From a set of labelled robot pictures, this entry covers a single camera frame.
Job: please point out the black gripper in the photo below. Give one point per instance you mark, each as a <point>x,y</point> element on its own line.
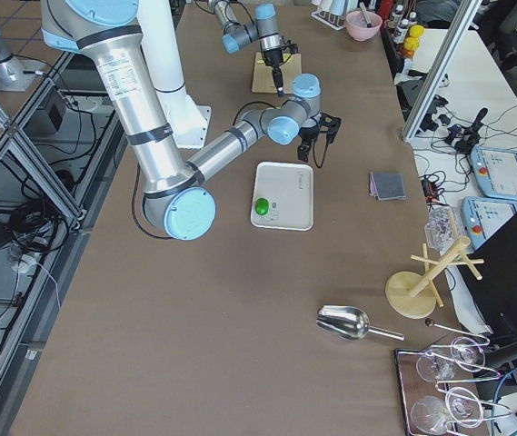
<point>309,132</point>
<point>272,57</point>

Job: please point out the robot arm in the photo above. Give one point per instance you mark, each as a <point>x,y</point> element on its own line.
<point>263,27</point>
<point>133,46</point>

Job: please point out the pink bowl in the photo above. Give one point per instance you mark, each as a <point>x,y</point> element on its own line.
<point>357,27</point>

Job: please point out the white serving tray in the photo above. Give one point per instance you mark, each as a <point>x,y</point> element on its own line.
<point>289,189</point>

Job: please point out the grey folded cloth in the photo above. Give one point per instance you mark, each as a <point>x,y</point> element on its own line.
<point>386,186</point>

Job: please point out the green lime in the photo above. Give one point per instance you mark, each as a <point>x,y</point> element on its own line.
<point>261,206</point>

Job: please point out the yellow squeeze bottle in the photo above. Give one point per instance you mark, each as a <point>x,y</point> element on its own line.
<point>412,41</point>

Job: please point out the clear plastic container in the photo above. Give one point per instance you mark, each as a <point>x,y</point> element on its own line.
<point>441,226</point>

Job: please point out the lower teach pendant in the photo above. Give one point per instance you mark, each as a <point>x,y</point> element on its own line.
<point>482,217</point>

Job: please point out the teach pendant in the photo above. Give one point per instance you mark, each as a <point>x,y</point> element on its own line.
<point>495,172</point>
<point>482,217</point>

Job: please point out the upper teach pendant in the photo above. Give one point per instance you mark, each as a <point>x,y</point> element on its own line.
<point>495,172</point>

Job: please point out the wooden mug tree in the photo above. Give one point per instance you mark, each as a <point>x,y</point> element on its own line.
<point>415,296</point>

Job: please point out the metal scoop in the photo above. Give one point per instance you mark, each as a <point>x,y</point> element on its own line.
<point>350,323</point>

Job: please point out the black laptop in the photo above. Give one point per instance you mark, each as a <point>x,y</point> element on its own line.
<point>495,295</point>

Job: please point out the wine glass near left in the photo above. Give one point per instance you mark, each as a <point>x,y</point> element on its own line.
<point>434,368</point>

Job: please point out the wine glass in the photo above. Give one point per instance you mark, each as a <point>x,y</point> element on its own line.
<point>430,416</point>
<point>434,368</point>
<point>468,354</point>
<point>464,407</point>

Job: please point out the wine glass far right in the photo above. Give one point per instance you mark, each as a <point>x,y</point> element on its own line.
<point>468,354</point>

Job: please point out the wine glass front left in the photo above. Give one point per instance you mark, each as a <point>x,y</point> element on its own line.
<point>430,416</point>

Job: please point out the wine glass front right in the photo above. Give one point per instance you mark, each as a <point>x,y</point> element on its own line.
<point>464,407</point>

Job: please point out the white wire cup rack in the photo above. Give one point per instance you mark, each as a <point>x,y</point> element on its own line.
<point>332,12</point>

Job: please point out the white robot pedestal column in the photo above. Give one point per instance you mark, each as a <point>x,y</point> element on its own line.
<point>188,120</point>

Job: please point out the aluminium frame post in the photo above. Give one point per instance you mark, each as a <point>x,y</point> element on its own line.
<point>460,23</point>

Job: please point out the black wire glass rack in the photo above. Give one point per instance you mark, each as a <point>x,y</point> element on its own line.
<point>437,387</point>

